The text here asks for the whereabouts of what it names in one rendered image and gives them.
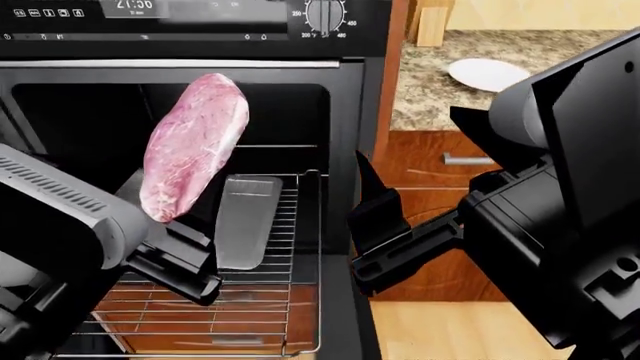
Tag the silver oven trim bar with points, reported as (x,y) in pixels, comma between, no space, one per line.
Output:
(150,63)

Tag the light wooden block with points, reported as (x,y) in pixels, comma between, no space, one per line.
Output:
(431,26)

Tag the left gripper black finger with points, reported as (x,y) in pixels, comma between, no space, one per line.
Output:
(205,225)

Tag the black built-in oven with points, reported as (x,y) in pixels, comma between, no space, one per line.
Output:
(150,47)

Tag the speckled granite countertop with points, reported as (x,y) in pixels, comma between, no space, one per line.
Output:
(430,101)

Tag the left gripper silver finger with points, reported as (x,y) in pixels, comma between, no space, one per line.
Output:
(247,225)

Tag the raw pink steak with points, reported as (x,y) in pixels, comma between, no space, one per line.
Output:
(195,150)

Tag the brown wooden cabinet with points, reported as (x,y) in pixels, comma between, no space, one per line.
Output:
(425,180)

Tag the oven temperature knob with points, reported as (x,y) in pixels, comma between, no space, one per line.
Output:
(325,15)

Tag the oven digital display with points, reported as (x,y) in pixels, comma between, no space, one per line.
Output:
(200,11)

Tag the white round plate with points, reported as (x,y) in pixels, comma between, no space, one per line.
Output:
(485,73)

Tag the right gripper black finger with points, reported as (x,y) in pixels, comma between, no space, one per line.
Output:
(380,221)

